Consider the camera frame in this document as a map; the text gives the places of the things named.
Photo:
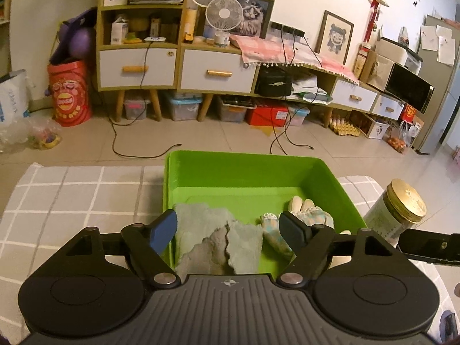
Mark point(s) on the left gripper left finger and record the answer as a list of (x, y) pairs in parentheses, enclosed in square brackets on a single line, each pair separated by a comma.
[(146, 243)]

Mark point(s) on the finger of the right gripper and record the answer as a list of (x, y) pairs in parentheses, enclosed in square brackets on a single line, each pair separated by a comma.
[(430, 247)]

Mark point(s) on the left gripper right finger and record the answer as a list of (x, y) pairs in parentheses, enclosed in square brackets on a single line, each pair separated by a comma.
[(311, 247)]

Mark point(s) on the grey green towel cloth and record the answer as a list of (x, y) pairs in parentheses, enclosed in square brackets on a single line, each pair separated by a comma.
[(211, 241)]

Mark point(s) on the glass jar gold lid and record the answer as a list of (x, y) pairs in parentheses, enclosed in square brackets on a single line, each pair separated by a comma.
[(398, 208)]

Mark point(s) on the green plastic bin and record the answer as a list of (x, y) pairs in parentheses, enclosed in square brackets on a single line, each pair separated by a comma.
[(249, 185)]

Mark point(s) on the grey checked tablecloth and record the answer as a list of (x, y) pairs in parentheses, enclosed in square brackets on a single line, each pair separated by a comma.
[(49, 205)]

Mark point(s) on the egg carton tray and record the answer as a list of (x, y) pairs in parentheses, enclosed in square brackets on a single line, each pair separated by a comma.
[(341, 126)]

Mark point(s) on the red box under cabinet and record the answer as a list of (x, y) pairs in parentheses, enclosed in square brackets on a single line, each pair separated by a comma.
[(267, 112)]

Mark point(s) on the black microwave oven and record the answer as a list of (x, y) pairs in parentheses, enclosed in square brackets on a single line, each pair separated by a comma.
[(409, 87)]

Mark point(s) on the red snack bucket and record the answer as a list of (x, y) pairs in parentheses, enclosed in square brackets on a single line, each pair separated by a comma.
[(68, 85)]

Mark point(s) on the black bag on shelf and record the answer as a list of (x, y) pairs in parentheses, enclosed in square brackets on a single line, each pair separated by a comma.
[(273, 82)]

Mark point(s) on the low wooden tv cabinet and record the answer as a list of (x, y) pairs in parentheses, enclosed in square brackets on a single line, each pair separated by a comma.
[(211, 71)]

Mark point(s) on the grey refrigerator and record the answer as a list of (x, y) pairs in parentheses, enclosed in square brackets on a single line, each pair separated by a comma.
[(439, 49)]

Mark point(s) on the pink table runner cloth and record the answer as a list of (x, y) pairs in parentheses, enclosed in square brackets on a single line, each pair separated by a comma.
[(257, 51)]

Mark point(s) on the framed cartoon girl picture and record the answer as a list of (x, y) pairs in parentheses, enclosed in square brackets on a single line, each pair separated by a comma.
[(335, 37)]

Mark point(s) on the purple ball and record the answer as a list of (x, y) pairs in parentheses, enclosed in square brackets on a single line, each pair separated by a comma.
[(82, 43)]

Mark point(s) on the wooden shelf cabinet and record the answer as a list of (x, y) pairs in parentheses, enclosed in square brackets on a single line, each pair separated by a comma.
[(138, 49)]

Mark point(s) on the white desk fan front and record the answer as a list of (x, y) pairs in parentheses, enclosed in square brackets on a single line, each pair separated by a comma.
[(223, 16)]

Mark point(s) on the framed cat picture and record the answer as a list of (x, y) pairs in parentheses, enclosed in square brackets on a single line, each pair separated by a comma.
[(256, 18)]

